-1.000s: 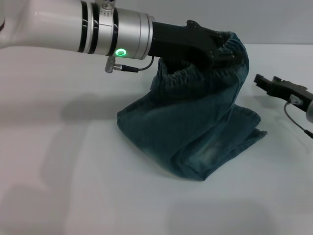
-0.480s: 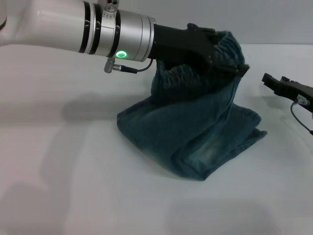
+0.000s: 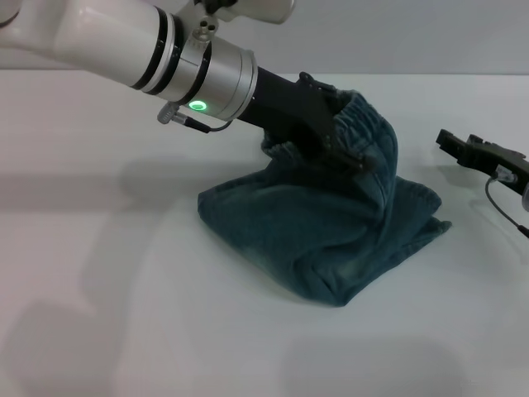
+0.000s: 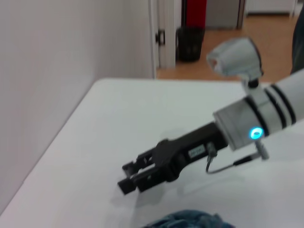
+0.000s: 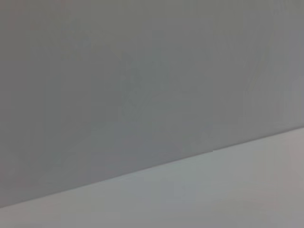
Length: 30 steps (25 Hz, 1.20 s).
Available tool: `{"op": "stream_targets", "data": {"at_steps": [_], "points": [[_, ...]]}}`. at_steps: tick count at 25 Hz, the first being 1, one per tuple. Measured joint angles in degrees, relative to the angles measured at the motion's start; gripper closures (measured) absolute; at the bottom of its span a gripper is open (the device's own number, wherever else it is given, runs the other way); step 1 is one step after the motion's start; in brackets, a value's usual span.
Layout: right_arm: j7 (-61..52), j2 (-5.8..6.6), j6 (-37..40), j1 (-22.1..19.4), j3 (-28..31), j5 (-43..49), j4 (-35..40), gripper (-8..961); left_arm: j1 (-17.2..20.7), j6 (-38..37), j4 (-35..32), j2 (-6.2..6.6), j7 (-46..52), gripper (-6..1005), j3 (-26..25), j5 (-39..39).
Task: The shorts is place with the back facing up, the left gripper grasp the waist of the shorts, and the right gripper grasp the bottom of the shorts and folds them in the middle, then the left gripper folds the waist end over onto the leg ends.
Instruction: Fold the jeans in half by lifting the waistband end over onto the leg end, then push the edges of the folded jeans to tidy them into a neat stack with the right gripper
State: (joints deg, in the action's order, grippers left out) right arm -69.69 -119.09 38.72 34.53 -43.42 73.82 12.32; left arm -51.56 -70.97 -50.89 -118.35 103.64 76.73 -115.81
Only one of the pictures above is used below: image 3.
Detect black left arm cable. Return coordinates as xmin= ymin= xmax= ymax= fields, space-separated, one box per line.
xmin=155 ymin=103 xmax=236 ymax=134

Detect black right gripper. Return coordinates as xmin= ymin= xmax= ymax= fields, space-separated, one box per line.
xmin=435 ymin=128 xmax=529 ymax=200

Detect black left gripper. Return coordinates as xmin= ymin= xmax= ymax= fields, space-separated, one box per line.
xmin=236 ymin=65 xmax=375 ymax=173

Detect blue denim shorts with embroidery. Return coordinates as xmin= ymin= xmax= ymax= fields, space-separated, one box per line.
xmin=196 ymin=89 xmax=454 ymax=310

